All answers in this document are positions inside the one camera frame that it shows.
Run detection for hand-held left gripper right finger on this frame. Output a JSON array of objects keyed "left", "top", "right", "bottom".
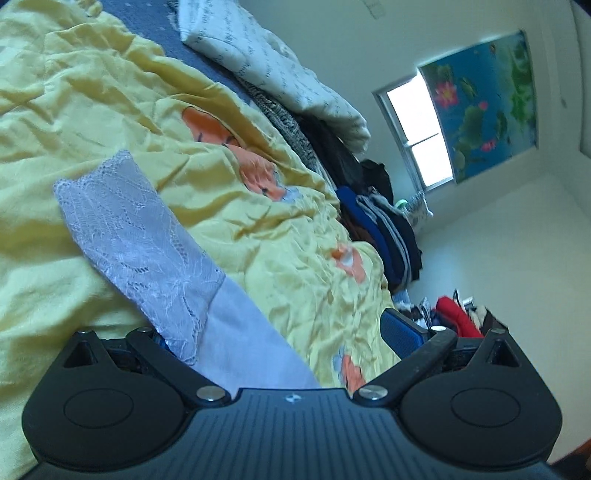
[{"left": 353, "top": 308, "right": 527, "bottom": 408}]

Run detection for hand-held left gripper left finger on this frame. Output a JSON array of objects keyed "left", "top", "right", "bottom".
[{"left": 62, "top": 327, "right": 232, "bottom": 408}]

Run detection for white lace underwear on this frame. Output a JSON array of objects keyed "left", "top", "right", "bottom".
[{"left": 53, "top": 148, "right": 321, "bottom": 389}]

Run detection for red jacket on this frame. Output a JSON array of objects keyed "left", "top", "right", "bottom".
[{"left": 434, "top": 295, "right": 485, "bottom": 340}]

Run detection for grey garment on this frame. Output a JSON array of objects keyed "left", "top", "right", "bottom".
[{"left": 358, "top": 194, "right": 419, "bottom": 289}]

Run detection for blue garment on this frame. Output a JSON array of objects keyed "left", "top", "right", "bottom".
[{"left": 336, "top": 185, "right": 394, "bottom": 273}]

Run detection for black garment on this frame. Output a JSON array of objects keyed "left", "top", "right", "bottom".
[{"left": 300, "top": 113, "right": 394, "bottom": 204}]

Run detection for window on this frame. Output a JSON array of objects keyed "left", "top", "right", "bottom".
[{"left": 373, "top": 74, "right": 456, "bottom": 193}]

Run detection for grey knit cloth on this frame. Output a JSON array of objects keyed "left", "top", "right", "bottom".
[{"left": 238, "top": 78, "right": 333, "bottom": 181}]

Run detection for lotus print roller blind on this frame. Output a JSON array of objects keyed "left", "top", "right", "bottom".
[{"left": 418, "top": 30, "right": 541, "bottom": 185}]

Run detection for yellow printed blanket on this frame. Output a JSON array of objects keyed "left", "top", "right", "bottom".
[{"left": 0, "top": 0, "right": 402, "bottom": 480}]

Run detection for white printed quilt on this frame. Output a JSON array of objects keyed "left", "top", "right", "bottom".
[{"left": 178, "top": 0, "right": 372, "bottom": 155}]

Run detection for blue bedsheet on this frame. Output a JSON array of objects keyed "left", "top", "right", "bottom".
[{"left": 99, "top": 0, "right": 259, "bottom": 104}]

